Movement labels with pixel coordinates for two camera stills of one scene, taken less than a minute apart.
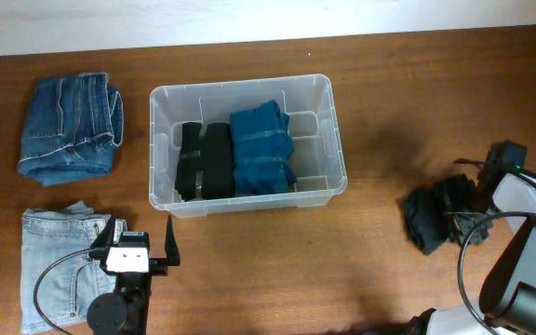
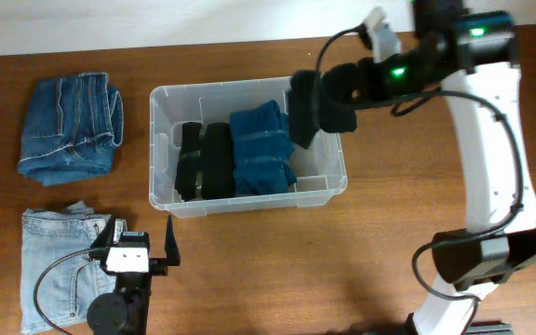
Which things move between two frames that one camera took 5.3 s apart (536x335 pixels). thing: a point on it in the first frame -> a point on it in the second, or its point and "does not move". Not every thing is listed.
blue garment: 261,150 does not move
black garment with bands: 215,161 does not move
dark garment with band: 426,209 -> 322,101
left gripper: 160,265 does not move
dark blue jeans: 70,127 does not move
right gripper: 459,192 -> 364,93
